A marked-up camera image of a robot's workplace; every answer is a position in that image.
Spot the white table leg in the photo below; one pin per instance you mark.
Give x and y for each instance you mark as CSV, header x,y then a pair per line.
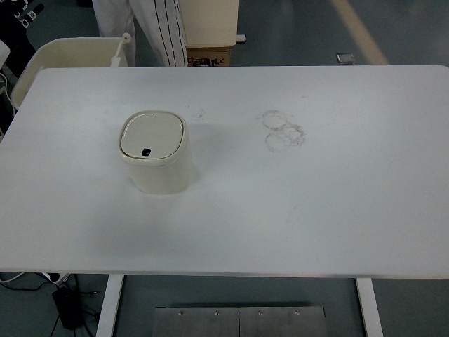
x,y
370,309
109,305

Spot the grey table base bar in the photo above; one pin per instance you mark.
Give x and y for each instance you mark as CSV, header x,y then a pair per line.
x,y
241,39

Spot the grey metal plate with screws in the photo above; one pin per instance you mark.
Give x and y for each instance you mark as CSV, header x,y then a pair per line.
x,y
238,323

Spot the black power adapter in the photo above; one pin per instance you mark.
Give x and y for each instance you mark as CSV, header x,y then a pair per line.
x,y
68,309

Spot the brown cardboard box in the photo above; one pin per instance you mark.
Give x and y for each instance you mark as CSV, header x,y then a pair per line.
x,y
210,56

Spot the white power strip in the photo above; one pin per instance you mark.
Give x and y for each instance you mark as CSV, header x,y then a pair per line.
x,y
58,277

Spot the large cream plastic tub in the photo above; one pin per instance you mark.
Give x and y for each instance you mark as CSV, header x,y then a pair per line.
x,y
77,52

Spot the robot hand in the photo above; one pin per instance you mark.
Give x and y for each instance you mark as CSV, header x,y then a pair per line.
x,y
29,14

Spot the grey floor socket plate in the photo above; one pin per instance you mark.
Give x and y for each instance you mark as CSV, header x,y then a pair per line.
x,y
346,58

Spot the cream trash bin with lid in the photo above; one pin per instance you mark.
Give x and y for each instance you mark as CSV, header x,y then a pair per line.
x,y
158,172

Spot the tall white plastic bin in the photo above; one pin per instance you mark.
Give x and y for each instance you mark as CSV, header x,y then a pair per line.
x,y
210,21

